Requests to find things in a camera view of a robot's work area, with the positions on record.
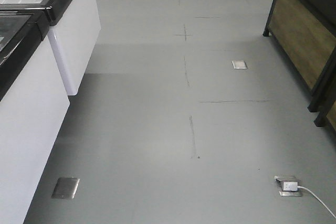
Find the far metal floor plate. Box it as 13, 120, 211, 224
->
232, 60, 248, 70

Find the metal floor plate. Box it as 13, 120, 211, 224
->
51, 177, 80, 199
232, 60, 248, 70

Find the far white chest freezer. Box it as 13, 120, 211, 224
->
1, 0, 101, 95

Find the white chest freezer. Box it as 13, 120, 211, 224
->
1, 12, 69, 223
1, 0, 101, 95

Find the near white chest freezer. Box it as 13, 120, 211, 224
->
1, 12, 69, 223

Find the left metal floor plate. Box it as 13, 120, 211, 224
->
51, 177, 80, 199

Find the open floor socket box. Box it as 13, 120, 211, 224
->
274, 175, 302, 197

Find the white power adapter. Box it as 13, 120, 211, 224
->
280, 181, 298, 192

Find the far wooden display stand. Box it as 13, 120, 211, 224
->
263, 0, 335, 112

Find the wooden display stand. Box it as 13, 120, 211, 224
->
314, 78, 335, 131
263, 0, 335, 112

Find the near wooden display stand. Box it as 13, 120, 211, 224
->
314, 78, 335, 131

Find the white power cable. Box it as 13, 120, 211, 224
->
297, 186, 336, 217

